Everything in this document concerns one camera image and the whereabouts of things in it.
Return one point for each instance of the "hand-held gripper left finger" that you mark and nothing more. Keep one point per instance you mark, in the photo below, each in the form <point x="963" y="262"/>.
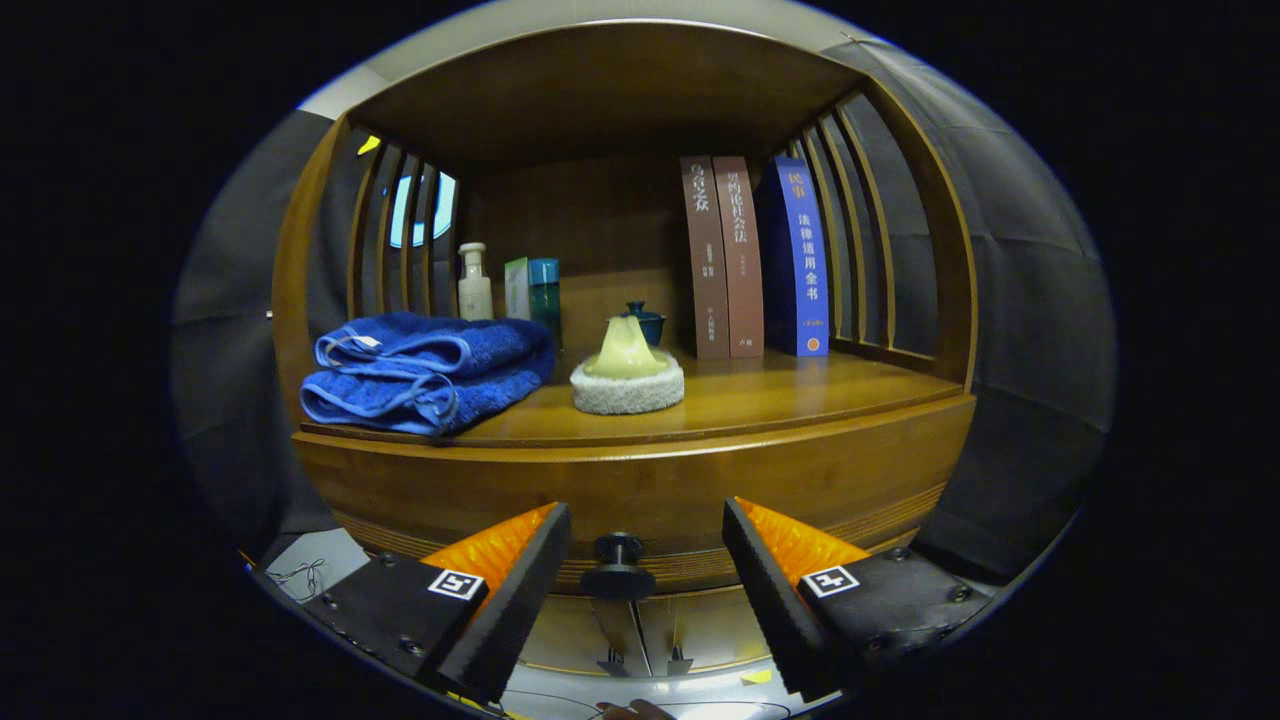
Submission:
<point x="515" y="610"/>

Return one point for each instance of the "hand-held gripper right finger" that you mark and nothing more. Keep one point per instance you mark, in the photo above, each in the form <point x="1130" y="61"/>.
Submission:
<point x="775" y="610"/>

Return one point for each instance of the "wooden drawer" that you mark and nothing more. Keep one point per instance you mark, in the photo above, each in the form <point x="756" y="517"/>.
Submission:
<point x="450" y="490"/>

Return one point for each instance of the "yellow scrub brush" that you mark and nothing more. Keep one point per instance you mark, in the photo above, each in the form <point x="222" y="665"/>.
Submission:
<point x="627" y="385"/>

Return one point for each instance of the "wooden cabinet door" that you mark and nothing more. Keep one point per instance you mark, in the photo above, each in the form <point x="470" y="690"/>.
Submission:
<point x="710" y="630"/>
<point x="580" y="635"/>

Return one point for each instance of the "wooden countertop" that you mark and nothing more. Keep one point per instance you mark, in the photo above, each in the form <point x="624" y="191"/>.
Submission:
<point x="800" y="390"/>

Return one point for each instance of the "wooden cabinet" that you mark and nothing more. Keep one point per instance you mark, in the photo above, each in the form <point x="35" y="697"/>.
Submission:
<point x="600" y="100"/>

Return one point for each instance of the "yellow sticky note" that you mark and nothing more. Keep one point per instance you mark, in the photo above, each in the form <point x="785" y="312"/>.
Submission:
<point x="756" y="676"/>

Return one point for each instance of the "blue folded towel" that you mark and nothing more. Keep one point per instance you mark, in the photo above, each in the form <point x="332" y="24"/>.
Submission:
<point x="420" y="375"/>

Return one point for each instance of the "teal capped bottle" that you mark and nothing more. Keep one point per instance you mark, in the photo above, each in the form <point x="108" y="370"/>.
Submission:
<point x="545" y="300"/>

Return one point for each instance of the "dark blue lidded teacup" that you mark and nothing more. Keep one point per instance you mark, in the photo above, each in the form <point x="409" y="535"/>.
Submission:
<point x="650" y="322"/>

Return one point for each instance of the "white pump bottle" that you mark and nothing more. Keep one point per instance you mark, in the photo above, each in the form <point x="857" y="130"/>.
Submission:
<point x="475" y="295"/>

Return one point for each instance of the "pale green tube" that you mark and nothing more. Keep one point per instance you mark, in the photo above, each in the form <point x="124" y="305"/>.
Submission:
<point x="516" y="290"/>

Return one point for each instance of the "blue book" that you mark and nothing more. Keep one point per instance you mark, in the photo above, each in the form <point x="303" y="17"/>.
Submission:
<point x="805" y="260"/>

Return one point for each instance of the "reddish brown book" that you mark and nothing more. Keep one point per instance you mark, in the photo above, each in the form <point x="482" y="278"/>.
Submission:
<point x="742" y="260"/>

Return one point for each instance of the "dark brown book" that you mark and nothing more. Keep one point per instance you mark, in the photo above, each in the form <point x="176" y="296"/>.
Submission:
<point x="708" y="260"/>

